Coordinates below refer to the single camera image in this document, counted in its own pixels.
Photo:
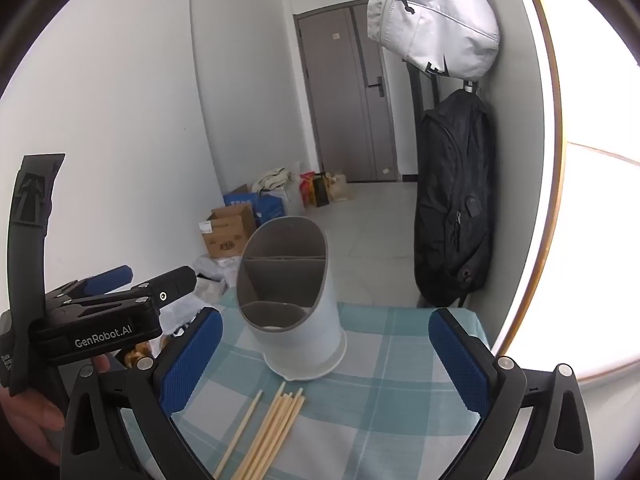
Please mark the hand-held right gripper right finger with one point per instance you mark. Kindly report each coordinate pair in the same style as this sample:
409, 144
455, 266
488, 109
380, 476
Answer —
460, 365

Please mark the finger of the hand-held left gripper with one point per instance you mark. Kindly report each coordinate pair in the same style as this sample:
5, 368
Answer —
172, 282
112, 277

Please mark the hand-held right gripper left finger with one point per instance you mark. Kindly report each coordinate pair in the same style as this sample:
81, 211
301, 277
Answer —
190, 362

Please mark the single bamboo chopstick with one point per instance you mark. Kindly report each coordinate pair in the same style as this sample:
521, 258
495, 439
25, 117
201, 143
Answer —
240, 432

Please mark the bundle of bamboo chopsticks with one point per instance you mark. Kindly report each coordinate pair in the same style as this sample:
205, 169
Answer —
272, 435

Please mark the white grey utensil holder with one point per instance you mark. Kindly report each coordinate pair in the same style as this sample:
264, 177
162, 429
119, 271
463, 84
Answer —
300, 340

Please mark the white shoulder bag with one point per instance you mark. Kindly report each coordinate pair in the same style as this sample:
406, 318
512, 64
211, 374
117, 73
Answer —
435, 20

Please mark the person's left hand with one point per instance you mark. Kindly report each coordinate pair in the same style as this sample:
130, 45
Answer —
30, 420

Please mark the white plastic bags heap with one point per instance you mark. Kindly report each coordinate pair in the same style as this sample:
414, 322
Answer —
215, 280

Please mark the brown shiny object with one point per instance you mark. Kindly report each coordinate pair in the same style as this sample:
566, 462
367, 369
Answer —
142, 350

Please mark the brown cardboard box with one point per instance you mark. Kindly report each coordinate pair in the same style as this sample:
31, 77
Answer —
230, 240

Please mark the teal checkered tablecloth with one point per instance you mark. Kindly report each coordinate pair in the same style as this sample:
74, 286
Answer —
380, 390

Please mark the blue cardboard box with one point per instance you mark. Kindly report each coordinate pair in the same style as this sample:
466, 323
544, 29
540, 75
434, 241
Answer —
267, 207

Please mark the cream canvas tote bag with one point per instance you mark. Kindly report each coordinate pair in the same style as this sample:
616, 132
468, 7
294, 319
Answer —
272, 180

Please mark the red snack bag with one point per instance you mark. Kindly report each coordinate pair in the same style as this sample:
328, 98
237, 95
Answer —
307, 187

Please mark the black backpack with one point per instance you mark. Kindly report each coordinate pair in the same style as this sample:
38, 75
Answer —
450, 200

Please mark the black yellow bag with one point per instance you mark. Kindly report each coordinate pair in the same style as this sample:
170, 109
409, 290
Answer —
321, 191

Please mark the beige plastic bag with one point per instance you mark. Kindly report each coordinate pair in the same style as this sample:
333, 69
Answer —
339, 187

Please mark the grey entrance door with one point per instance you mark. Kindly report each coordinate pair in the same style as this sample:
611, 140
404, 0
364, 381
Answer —
340, 110

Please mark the bright window gold frame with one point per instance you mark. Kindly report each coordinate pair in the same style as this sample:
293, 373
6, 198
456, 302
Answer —
590, 85

